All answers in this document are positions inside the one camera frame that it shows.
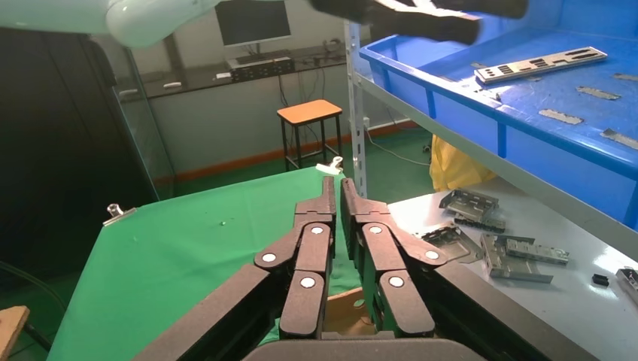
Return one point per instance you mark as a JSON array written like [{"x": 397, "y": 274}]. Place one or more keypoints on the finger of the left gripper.
[
  {"x": 478, "y": 6},
  {"x": 398, "y": 22}
]

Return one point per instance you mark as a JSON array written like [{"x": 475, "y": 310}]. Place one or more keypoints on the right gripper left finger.
[{"x": 309, "y": 279}]

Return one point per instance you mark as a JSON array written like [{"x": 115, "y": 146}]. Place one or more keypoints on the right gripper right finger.
[{"x": 389, "y": 279}]

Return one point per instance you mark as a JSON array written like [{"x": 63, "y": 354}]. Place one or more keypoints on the silver IO shield plate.
[{"x": 541, "y": 65}]

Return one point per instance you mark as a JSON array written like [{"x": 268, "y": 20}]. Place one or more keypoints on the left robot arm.
[{"x": 124, "y": 20}]

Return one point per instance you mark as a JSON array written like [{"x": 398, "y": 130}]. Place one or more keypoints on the shallow brown cardboard box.
[{"x": 344, "y": 319}]

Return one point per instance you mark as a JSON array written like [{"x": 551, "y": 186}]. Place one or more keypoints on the black equipment box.
[{"x": 261, "y": 70}]

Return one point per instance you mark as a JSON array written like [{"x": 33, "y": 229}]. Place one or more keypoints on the blue plastic tray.
[{"x": 548, "y": 149}]

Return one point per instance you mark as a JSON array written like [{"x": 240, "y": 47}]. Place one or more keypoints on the grey tape strip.
[
  {"x": 620, "y": 138},
  {"x": 625, "y": 77},
  {"x": 533, "y": 78},
  {"x": 478, "y": 65},
  {"x": 560, "y": 116},
  {"x": 598, "y": 92}
]

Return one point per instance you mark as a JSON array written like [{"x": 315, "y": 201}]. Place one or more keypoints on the green table cloth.
[{"x": 199, "y": 274}]

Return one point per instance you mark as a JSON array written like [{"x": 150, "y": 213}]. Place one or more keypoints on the silver binder clip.
[
  {"x": 117, "y": 214},
  {"x": 329, "y": 167}
]

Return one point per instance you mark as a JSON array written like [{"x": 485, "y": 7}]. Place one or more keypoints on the stool with orange seat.
[{"x": 309, "y": 112}]

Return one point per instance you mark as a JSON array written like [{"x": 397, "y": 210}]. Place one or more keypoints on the yellow plastic bag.
[{"x": 456, "y": 167}]

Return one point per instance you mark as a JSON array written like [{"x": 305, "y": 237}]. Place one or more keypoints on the black keyboard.
[{"x": 261, "y": 56}]

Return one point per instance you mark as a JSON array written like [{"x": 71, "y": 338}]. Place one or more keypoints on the black computer monitor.
[{"x": 251, "y": 22}]

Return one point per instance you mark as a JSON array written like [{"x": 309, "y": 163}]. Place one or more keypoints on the white ribbed shelf deck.
[{"x": 548, "y": 199}]

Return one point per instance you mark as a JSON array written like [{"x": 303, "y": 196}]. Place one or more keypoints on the small white device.
[
  {"x": 223, "y": 75},
  {"x": 172, "y": 84}
]

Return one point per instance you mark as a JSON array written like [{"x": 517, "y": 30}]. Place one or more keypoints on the white flat shelf board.
[{"x": 573, "y": 319}]

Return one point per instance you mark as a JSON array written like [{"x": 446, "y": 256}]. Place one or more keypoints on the small black block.
[{"x": 600, "y": 280}]

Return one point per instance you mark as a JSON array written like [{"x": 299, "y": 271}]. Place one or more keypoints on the long metal channel strip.
[{"x": 629, "y": 281}]

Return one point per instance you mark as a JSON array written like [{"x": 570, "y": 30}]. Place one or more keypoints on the white perforated rack post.
[{"x": 356, "y": 99}]

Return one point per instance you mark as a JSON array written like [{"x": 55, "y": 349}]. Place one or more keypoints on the small grey metal bracket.
[
  {"x": 486, "y": 225},
  {"x": 541, "y": 251}
]

